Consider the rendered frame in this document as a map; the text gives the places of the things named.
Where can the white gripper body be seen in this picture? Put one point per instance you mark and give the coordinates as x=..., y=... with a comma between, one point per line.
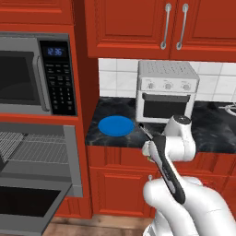
x=147, y=149

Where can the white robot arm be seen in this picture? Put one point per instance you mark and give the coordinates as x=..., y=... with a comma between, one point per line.
x=196, y=212

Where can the dark thin tongs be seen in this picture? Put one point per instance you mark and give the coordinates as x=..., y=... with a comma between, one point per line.
x=145, y=129

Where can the blue round plate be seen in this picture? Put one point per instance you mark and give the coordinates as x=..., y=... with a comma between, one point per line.
x=116, y=126

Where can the toaster oven glass door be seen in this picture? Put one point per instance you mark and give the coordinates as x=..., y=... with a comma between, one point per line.
x=166, y=109

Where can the toaster oven knob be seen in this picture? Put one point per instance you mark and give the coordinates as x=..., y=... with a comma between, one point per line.
x=168, y=86
x=150, y=85
x=186, y=87

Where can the grey built-in oven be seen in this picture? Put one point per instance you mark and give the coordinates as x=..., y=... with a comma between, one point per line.
x=72, y=153

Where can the white toaster oven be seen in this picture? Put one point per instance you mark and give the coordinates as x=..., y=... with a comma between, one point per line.
x=167, y=73

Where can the metal oven rack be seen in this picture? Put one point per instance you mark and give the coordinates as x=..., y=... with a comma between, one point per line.
x=37, y=147

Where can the grey oven door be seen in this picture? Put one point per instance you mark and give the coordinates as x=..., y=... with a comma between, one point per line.
x=27, y=202

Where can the grey microwave oven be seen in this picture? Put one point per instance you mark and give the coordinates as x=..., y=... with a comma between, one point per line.
x=21, y=76

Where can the red drawer front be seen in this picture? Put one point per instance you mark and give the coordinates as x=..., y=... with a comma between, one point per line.
x=218, y=162
x=123, y=157

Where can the small silver cupboard knob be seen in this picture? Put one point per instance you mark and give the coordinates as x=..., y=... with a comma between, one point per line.
x=150, y=177

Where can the red base cupboard door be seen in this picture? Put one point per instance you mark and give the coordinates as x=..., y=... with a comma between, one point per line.
x=229, y=190
x=120, y=190

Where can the red cupboard door above microwave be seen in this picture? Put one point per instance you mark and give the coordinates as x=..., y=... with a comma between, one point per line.
x=33, y=10

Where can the red wall cupboard door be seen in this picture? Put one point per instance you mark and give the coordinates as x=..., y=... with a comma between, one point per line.
x=212, y=27
x=126, y=27

